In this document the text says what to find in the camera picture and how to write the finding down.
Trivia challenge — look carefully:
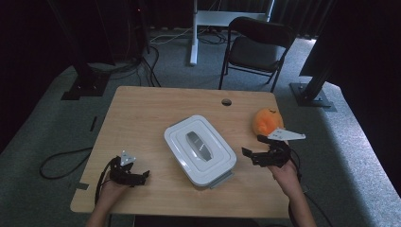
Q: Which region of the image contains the dark curtain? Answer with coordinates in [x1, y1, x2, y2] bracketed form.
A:
[270, 0, 337, 40]

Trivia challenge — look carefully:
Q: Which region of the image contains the black metal stand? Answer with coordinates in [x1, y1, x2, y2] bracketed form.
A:
[288, 0, 401, 113]
[46, 0, 112, 101]

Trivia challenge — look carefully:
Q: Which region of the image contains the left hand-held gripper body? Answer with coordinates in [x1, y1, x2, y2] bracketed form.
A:
[108, 149, 141, 187]

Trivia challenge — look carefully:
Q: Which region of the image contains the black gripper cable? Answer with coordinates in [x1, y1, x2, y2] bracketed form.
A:
[283, 147, 334, 227]
[94, 156, 121, 206]

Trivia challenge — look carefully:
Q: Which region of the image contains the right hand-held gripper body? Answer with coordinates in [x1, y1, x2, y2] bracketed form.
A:
[256, 127, 307, 168]

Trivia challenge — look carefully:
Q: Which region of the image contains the white desk frame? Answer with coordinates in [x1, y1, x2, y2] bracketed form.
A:
[188, 0, 276, 67]

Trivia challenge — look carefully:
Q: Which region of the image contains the white plastic container box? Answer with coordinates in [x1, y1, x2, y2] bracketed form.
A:
[163, 114, 238, 188]

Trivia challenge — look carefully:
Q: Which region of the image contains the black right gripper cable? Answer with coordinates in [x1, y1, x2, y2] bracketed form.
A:
[283, 147, 334, 227]

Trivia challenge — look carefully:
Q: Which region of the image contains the orange plush toy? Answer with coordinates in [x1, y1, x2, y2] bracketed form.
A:
[252, 107, 285, 137]

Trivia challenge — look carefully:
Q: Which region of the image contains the white floor cable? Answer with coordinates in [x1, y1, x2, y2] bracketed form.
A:
[148, 26, 194, 45]

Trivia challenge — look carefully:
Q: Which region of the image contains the person's left hand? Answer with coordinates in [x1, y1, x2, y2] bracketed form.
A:
[98, 179, 131, 206]

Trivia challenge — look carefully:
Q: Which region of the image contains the black floor cable bundle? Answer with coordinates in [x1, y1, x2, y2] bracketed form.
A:
[88, 45, 163, 88]

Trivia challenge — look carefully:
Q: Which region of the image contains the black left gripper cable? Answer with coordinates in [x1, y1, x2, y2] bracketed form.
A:
[94, 156, 121, 206]

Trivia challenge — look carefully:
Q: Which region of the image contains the black folding chair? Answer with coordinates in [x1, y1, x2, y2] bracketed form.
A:
[218, 16, 298, 94]

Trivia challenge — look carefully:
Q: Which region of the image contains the black floor cable loop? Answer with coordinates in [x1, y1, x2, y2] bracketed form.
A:
[39, 147, 95, 181]

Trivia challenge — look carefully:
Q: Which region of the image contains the person's right hand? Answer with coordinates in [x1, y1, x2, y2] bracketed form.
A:
[267, 159, 302, 198]

